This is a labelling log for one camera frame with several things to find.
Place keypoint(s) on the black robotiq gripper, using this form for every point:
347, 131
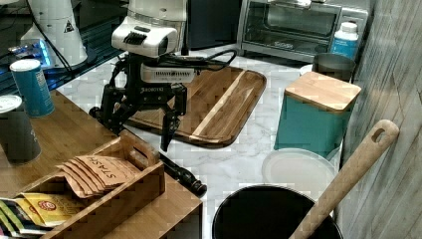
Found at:
126, 93

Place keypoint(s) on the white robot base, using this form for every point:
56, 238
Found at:
54, 23

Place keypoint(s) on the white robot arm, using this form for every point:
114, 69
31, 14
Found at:
154, 30

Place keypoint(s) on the wooden tea bag box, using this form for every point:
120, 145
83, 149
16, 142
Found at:
102, 213

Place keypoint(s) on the wooden cutting board tray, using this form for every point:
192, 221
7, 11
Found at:
218, 105

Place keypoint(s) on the brown stash tea packets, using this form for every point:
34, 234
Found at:
92, 175

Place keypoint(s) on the blue spice shaker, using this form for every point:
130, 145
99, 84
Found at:
32, 87

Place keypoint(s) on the dark grey spice shaker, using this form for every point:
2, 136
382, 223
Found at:
18, 138

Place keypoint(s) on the yellow tea packets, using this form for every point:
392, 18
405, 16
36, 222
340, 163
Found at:
50, 209

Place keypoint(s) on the black utensil pot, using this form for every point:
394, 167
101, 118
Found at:
260, 212

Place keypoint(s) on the silver toaster oven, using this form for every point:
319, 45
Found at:
296, 29

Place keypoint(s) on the teal canister wooden lid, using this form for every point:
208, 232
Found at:
315, 113

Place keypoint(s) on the dark metal cup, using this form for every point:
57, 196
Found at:
333, 65

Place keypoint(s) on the wooden spoon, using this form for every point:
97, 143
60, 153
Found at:
379, 138

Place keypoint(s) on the blue bottle white cap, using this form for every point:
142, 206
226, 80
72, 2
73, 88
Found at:
345, 39

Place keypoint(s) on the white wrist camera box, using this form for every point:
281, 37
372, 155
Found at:
166, 75

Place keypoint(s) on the black drawer handle bar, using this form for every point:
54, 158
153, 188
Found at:
183, 176

